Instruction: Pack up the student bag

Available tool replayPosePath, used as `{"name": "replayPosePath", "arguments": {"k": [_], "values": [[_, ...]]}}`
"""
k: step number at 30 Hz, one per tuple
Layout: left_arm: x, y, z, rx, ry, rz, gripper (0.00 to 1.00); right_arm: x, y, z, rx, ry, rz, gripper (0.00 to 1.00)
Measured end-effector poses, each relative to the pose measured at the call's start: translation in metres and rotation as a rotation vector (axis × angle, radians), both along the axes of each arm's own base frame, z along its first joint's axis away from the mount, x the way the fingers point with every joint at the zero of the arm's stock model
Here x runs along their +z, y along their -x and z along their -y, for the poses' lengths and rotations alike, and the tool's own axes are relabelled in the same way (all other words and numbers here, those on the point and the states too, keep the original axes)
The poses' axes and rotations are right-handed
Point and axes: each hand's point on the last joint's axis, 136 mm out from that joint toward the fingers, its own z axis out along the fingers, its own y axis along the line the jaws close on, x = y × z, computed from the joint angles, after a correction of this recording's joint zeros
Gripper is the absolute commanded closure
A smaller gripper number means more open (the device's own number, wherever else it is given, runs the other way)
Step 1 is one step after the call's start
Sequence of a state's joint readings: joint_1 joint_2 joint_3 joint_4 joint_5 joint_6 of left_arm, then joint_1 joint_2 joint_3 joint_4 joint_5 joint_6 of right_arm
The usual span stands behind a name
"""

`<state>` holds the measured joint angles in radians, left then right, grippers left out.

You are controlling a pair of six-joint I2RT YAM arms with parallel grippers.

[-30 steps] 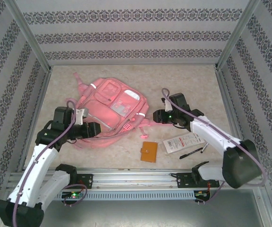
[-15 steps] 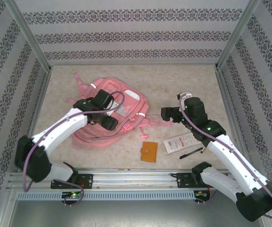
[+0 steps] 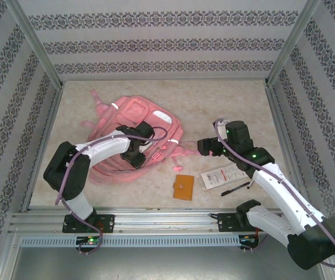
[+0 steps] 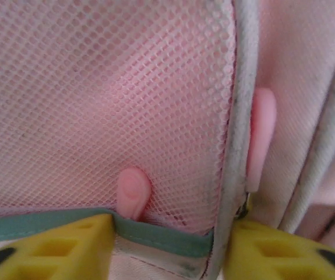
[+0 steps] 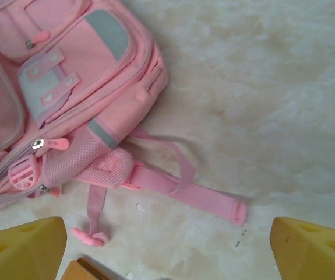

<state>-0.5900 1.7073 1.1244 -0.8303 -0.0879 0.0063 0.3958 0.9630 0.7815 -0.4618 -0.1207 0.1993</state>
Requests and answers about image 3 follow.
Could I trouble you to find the thin black camera cable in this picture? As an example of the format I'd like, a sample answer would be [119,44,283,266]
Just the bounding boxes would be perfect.
[147,125,168,144]

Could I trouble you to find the small circuit board with LED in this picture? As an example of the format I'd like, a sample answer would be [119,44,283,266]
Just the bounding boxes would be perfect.
[239,234,260,245]
[76,236,101,246]

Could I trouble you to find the aluminium mounting rail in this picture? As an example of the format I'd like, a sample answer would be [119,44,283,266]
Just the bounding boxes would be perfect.
[8,206,325,234]

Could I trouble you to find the aluminium corner post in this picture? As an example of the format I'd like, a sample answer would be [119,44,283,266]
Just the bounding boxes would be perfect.
[3,0,65,90]
[265,0,322,87]

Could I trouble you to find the aluminium side rail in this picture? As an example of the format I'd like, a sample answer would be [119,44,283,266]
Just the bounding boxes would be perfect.
[20,83,66,215]
[264,81,314,211]

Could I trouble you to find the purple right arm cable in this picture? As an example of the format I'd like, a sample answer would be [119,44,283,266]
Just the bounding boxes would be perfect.
[212,117,335,268]

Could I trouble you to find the orange leather wallet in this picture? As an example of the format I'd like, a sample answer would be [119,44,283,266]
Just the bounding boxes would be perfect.
[172,174,195,201]

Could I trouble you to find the clear plastic ruler set package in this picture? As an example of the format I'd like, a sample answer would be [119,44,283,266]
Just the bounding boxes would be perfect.
[200,163,251,191]

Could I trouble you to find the black pen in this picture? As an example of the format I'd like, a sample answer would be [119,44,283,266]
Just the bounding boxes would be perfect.
[221,182,251,197]

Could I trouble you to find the slotted grey cable duct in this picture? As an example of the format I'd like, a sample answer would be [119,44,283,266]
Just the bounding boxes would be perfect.
[20,234,241,248]

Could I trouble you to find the grey metal base panel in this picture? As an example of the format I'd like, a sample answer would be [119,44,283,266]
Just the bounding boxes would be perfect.
[9,246,328,280]

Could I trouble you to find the pink student backpack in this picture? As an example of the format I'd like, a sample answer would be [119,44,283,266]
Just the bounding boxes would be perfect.
[79,89,199,185]

